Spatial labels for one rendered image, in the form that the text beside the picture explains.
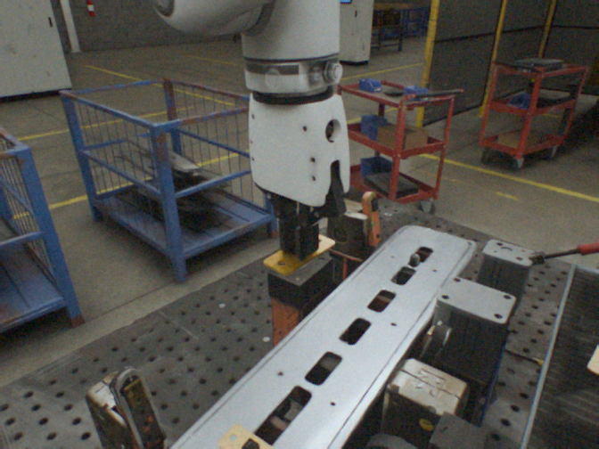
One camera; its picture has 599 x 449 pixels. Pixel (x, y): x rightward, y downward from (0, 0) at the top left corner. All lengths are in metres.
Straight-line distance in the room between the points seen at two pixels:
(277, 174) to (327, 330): 0.40
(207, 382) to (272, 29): 0.88
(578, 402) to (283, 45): 0.43
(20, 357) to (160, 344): 1.34
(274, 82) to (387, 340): 0.51
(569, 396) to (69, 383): 1.02
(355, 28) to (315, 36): 10.55
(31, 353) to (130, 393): 1.92
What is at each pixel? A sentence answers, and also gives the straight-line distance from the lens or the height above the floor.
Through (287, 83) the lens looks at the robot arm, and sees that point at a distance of 0.37.
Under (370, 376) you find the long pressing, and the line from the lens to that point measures 0.70.
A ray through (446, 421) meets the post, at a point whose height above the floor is 1.10.
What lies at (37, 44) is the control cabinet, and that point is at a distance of 8.41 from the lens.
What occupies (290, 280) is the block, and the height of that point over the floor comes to 1.03.
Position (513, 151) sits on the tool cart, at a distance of 4.57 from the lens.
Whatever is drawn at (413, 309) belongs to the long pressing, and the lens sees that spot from 0.83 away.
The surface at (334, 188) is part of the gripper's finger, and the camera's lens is 0.41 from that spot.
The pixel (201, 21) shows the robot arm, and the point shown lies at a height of 1.49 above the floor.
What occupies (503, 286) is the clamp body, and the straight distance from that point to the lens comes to 0.95.
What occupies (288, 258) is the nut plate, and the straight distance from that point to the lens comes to 0.47.
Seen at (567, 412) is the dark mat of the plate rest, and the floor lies 1.16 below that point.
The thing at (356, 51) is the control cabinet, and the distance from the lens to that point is 10.92.
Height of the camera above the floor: 1.51
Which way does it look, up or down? 29 degrees down
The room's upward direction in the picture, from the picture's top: straight up
